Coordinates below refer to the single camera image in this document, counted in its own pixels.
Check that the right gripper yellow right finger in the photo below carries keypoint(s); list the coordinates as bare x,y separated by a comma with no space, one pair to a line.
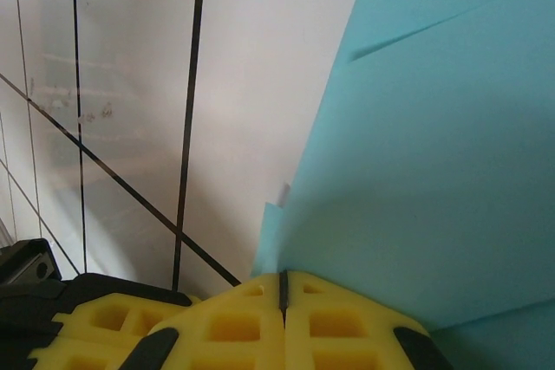
373,326

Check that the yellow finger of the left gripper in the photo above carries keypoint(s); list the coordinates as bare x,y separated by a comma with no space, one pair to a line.
86,344

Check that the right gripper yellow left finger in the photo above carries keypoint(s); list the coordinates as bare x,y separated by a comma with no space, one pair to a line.
199,322

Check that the light blue paper sheet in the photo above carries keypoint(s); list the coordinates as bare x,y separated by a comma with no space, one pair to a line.
412,149

